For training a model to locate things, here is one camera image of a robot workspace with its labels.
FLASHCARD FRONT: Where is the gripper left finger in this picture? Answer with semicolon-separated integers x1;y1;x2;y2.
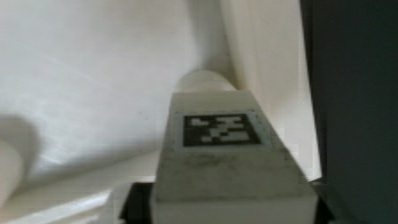
96;181;157;224

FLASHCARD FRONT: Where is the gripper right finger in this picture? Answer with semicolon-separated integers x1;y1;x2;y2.
311;178;342;224

